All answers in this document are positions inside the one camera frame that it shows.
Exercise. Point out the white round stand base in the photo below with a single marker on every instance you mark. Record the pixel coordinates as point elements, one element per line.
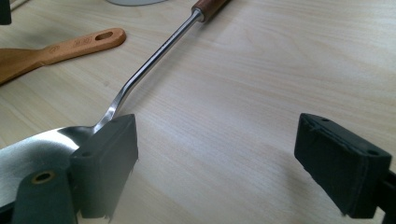
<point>134,2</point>

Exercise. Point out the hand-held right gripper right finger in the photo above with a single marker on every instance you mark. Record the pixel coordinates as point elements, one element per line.
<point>342,165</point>

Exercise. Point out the wooden rice paddle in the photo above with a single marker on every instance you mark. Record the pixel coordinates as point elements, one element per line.
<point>62,49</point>

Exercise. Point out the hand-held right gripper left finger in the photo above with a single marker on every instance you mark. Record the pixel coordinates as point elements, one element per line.
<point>106,161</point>

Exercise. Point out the dark object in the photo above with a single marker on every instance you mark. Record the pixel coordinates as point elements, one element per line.
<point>5,12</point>

